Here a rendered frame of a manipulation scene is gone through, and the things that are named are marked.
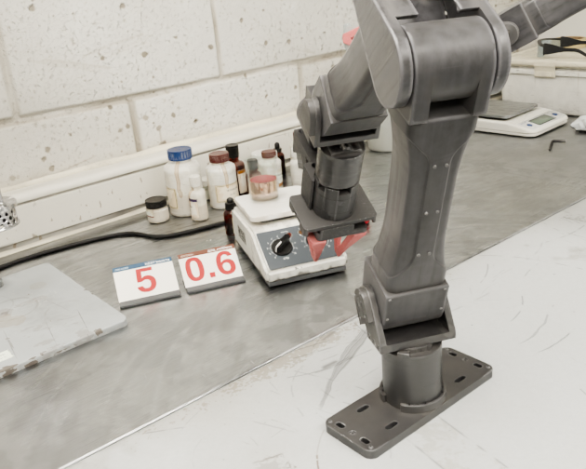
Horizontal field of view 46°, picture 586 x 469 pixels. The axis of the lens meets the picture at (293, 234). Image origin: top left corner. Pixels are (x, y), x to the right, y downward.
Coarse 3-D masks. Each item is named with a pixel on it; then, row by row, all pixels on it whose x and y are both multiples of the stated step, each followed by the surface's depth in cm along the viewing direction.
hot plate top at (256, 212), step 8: (280, 192) 117; (288, 192) 116; (296, 192) 116; (240, 200) 114; (248, 200) 114; (280, 200) 112; (288, 200) 112; (240, 208) 112; (248, 208) 110; (256, 208) 110; (264, 208) 109; (272, 208) 109; (280, 208) 109; (288, 208) 108; (248, 216) 107; (256, 216) 106; (264, 216) 106; (272, 216) 107; (280, 216) 107
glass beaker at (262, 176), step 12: (252, 156) 113; (264, 156) 114; (276, 156) 111; (252, 168) 110; (264, 168) 109; (276, 168) 111; (252, 180) 111; (264, 180) 110; (276, 180) 112; (252, 192) 112; (264, 192) 111; (276, 192) 112
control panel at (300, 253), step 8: (264, 232) 106; (272, 232) 106; (280, 232) 106; (288, 232) 106; (296, 232) 107; (264, 240) 105; (272, 240) 105; (296, 240) 105; (304, 240) 106; (328, 240) 106; (264, 248) 104; (296, 248) 104; (304, 248) 105; (328, 248) 105; (264, 256) 103; (272, 256) 103; (280, 256) 103; (288, 256) 103; (296, 256) 103; (304, 256) 104; (320, 256) 104; (328, 256) 104; (272, 264) 102; (280, 264) 102; (288, 264) 102; (296, 264) 103
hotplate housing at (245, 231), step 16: (240, 224) 112; (256, 224) 108; (272, 224) 108; (288, 224) 108; (240, 240) 115; (256, 240) 105; (256, 256) 105; (336, 256) 104; (272, 272) 102; (288, 272) 102; (304, 272) 103; (320, 272) 104
